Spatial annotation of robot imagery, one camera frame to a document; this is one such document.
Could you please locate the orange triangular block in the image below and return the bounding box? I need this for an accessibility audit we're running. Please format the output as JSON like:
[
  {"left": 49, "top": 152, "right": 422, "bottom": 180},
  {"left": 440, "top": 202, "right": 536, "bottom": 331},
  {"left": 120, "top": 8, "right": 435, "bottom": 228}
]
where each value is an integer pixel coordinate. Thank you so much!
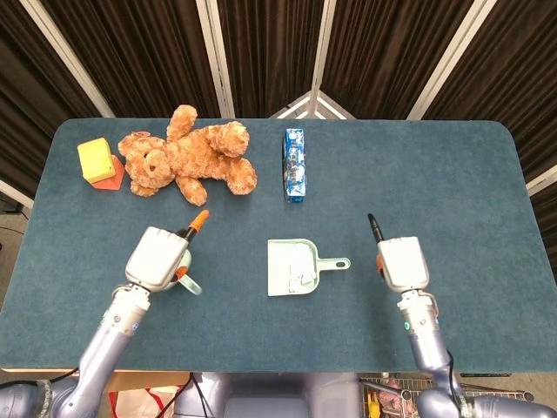
[{"left": 92, "top": 154, "right": 126, "bottom": 191}]

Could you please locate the dark curtain partition panel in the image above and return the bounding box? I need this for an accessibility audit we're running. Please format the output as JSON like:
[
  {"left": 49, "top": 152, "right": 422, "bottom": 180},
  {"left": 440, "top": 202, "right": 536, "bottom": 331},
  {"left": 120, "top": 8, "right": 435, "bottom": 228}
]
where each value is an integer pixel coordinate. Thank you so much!
[
  {"left": 216, "top": 0, "right": 325, "bottom": 118},
  {"left": 319, "top": 0, "right": 475, "bottom": 119},
  {"left": 424, "top": 0, "right": 557, "bottom": 236},
  {"left": 0, "top": 0, "right": 110, "bottom": 210},
  {"left": 41, "top": 0, "right": 221, "bottom": 118}
]

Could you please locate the brown teddy bear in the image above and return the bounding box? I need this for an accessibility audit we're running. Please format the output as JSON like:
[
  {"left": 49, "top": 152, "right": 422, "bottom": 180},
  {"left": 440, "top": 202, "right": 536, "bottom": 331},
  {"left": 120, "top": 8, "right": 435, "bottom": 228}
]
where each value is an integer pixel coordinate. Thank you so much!
[{"left": 117, "top": 104, "right": 258, "bottom": 207}]

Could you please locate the grey-blue robot torso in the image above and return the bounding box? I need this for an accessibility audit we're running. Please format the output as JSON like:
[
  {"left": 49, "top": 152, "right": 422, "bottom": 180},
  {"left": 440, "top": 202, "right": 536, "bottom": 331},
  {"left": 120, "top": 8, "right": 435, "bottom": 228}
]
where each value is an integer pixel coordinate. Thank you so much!
[{"left": 173, "top": 372, "right": 362, "bottom": 418}]

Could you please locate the metal wire cart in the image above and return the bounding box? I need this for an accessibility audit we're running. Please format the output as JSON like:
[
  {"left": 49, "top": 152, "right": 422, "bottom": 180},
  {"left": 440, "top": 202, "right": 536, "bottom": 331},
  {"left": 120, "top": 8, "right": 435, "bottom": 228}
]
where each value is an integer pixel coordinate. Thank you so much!
[{"left": 359, "top": 372, "right": 534, "bottom": 418}]

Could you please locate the black cable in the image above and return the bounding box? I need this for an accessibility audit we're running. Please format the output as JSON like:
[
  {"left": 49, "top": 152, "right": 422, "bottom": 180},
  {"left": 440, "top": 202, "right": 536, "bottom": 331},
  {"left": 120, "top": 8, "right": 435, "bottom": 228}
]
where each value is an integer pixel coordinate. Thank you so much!
[{"left": 189, "top": 372, "right": 211, "bottom": 418}]

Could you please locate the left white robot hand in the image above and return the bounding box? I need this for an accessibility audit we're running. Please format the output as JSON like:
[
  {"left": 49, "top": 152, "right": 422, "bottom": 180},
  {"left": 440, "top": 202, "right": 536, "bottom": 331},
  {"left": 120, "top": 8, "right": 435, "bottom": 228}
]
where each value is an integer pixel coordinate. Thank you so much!
[{"left": 124, "top": 209, "right": 210, "bottom": 293}]

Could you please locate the light green hand broom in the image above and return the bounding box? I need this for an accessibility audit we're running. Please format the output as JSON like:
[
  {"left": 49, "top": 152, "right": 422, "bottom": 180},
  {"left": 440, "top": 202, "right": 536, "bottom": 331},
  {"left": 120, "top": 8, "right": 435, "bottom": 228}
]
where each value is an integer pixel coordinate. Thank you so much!
[{"left": 173, "top": 249, "right": 204, "bottom": 296}]

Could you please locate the long white paper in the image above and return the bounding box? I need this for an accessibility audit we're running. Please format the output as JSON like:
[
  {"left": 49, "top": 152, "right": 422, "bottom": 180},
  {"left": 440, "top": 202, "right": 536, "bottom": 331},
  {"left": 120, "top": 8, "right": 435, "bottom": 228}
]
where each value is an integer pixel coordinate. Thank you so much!
[{"left": 286, "top": 243, "right": 313, "bottom": 278}]

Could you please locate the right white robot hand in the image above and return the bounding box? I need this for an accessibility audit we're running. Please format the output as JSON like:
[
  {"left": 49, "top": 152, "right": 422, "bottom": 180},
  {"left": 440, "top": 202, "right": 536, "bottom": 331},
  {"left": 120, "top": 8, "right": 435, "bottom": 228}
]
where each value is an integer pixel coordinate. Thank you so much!
[{"left": 367, "top": 212, "right": 431, "bottom": 293}]

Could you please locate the blue felt table mat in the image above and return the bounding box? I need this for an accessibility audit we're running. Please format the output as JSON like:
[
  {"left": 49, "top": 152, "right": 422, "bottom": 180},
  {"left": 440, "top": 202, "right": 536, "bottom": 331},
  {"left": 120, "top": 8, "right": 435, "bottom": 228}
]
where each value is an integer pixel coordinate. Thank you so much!
[{"left": 0, "top": 118, "right": 557, "bottom": 374}]

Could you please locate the blue printed carton box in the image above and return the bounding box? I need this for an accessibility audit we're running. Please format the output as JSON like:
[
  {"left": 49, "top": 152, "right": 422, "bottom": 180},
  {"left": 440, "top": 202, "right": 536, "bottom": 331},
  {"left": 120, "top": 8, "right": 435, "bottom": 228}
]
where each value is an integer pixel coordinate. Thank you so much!
[{"left": 281, "top": 128, "right": 306, "bottom": 203}]

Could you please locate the white red plastic bag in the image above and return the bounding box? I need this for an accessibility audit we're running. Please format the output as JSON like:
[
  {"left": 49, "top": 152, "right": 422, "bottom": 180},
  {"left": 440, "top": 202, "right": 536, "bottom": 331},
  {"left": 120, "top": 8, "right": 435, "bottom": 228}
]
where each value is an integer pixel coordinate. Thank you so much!
[{"left": 108, "top": 385, "right": 182, "bottom": 418}]

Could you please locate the brown cardboard box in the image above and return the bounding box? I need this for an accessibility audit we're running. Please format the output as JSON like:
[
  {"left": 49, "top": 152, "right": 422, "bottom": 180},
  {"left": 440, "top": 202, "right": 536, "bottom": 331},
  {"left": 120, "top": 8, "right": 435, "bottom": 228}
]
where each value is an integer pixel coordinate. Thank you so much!
[{"left": 106, "top": 370, "right": 191, "bottom": 395}]

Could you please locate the yellow foam block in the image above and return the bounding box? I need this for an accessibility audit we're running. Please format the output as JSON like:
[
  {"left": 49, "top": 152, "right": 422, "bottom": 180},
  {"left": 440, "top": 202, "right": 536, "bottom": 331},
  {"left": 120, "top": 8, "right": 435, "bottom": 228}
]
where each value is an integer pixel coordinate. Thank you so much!
[{"left": 77, "top": 137, "right": 117, "bottom": 183}]

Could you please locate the light green dustpan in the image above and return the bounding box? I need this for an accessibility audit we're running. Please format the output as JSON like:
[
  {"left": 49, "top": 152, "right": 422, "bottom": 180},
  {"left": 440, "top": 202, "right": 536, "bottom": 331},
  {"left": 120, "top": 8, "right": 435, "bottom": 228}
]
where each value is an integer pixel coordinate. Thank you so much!
[{"left": 266, "top": 238, "right": 352, "bottom": 298}]

